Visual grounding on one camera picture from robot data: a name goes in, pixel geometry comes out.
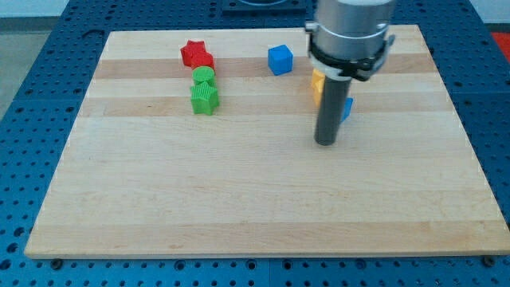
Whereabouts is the red star block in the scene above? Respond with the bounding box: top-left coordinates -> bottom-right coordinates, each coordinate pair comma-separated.
180,40 -> 206,67

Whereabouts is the blue cube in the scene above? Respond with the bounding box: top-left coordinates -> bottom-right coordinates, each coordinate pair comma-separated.
268,45 -> 293,76

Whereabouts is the black clamp ring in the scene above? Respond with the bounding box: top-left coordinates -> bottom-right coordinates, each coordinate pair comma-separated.
305,33 -> 396,82

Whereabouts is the green star block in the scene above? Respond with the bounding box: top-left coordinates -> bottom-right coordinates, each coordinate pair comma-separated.
190,82 -> 219,116

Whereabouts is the yellow heart block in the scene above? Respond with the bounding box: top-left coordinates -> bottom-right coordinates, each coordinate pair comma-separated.
311,69 -> 325,107

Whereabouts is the green cylinder block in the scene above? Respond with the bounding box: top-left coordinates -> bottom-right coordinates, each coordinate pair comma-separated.
192,66 -> 216,87

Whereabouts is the wooden board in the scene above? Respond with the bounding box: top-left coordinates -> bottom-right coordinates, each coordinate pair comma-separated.
25,25 -> 509,259

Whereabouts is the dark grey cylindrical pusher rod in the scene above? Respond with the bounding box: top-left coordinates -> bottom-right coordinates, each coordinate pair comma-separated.
314,77 -> 351,146

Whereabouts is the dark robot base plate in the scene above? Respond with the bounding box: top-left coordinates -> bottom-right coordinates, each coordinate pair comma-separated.
220,0 -> 307,14

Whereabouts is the blue block behind rod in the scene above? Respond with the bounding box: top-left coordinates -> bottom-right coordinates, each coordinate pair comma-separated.
341,97 -> 354,123

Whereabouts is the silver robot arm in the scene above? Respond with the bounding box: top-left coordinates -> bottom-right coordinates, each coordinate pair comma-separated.
304,0 -> 396,146

